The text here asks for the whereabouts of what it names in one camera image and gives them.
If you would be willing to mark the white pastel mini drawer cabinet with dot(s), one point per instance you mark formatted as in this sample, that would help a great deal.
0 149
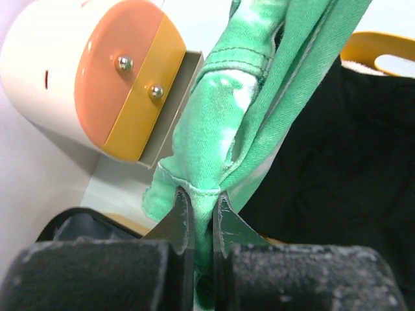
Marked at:
111 75

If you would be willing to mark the yellow Pikachu suitcase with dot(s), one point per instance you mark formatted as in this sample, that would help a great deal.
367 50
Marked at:
82 223

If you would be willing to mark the black shirt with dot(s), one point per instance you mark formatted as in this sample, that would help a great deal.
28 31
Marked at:
344 174

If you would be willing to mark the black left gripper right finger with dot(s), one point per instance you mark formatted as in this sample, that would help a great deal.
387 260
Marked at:
252 274

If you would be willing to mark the white towel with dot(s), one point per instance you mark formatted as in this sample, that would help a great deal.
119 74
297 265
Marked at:
360 68

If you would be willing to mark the yellow plastic basket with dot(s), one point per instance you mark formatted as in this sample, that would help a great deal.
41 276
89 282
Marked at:
367 46

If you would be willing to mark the green white packet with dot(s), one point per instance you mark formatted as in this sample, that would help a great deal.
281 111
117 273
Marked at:
258 77

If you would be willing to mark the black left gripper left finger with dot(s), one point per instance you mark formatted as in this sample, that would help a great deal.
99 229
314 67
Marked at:
155 272

